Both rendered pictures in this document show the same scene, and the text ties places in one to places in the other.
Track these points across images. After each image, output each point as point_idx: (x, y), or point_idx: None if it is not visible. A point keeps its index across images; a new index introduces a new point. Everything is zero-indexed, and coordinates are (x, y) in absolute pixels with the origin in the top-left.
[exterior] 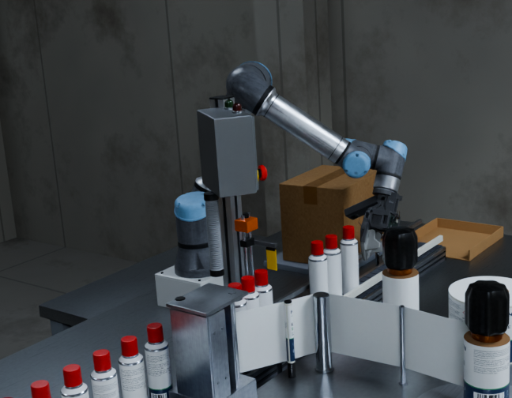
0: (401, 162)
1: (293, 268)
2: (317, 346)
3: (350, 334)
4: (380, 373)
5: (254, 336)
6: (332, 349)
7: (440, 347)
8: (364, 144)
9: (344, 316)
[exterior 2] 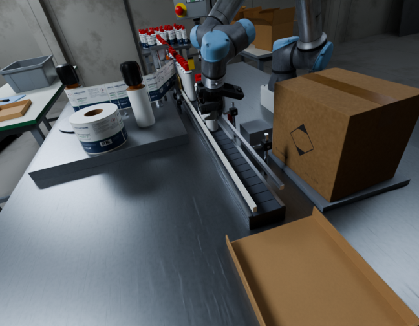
0: (201, 57)
1: None
2: None
3: None
4: None
5: (167, 76)
6: (156, 99)
7: (102, 99)
8: (225, 27)
9: (145, 85)
